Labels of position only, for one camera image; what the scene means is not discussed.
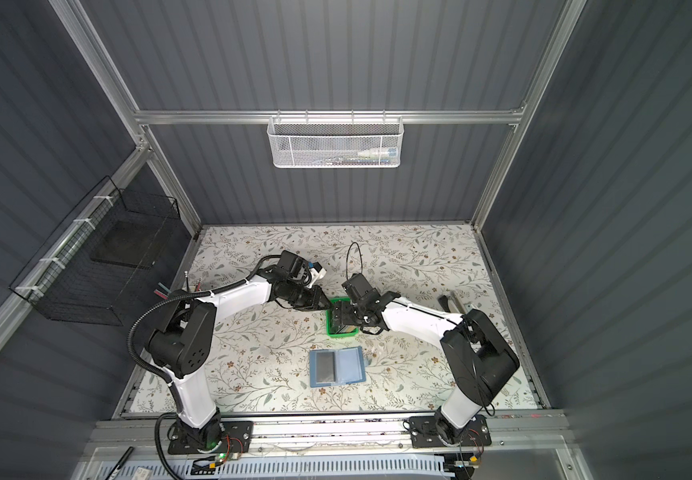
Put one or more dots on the black pen on base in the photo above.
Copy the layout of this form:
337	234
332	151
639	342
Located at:
120	464

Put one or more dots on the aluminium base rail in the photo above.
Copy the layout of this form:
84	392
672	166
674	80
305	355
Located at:
367	432

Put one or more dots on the beige black stapler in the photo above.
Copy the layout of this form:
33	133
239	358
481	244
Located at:
450	303

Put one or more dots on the black wire basket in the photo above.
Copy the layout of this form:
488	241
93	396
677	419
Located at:
99	270

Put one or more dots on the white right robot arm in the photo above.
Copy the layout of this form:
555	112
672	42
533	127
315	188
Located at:
479	357

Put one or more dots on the black VIP card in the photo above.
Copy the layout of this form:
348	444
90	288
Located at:
323	368

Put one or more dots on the white tube in basket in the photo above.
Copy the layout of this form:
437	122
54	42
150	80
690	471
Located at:
380	154

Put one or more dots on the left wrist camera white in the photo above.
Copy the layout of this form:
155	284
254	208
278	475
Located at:
315	272

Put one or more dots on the green plastic card tray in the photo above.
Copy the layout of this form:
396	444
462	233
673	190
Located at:
337	330

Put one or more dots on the blue leather card holder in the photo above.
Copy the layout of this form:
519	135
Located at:
350	366

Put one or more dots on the white mesh wall basket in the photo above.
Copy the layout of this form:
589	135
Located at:
331	144

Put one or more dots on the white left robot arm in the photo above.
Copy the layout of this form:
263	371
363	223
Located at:
182	335

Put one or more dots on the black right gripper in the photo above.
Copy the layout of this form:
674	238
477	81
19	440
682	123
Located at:
342	308

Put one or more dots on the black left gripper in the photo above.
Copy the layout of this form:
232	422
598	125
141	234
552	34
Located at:
318	295

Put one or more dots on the stack of cards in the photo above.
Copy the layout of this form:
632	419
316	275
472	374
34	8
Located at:
342	311

